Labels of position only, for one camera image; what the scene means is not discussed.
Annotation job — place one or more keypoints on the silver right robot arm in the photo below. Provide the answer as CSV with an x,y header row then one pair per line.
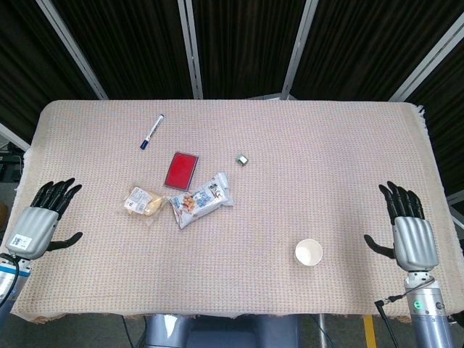
x,y
431,320

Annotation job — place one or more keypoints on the white paper cup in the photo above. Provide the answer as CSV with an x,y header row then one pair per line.
x,y
308,252

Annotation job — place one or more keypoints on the beige woven tablecloth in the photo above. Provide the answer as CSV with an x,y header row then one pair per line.
x,y
253,253

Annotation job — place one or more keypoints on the white blue marker pen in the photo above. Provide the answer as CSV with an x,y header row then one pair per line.
x,y
152,132

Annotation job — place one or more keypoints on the grey black right robot hand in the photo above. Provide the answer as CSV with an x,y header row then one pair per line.
x,y
415,243

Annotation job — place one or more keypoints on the small green cube box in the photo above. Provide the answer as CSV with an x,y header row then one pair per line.
x,y
243,160

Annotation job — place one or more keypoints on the grey metal partition post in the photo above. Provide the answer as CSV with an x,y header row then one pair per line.
x,y
191,50
72,50
427,63
456,212
299,50
14,137

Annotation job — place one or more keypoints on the grey metal table leg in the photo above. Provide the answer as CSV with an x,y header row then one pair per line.
x,y
321,331

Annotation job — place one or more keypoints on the red ink stamp pad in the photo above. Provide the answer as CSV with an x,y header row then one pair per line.
x,y
181,170

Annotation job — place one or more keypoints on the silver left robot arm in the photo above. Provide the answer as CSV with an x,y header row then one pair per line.
x,y
6,281

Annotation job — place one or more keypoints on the clear packaged bread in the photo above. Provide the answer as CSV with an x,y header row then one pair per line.
x,y
145,204

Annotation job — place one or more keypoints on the dark ribbed partition panel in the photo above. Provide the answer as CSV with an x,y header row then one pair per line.
x,y
449,127
246,47
137,47
362,47
29,72

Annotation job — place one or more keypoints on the black equipment rack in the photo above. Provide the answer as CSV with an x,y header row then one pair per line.
x,y
11,163

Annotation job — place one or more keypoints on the white snack bag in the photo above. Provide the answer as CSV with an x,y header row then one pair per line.
x,y
199,201

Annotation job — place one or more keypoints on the grey black left robot hand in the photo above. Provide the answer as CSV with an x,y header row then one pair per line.
x,y
34,228

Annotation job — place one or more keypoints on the grey robot torso base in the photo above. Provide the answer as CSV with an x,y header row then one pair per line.
x,y
217,333

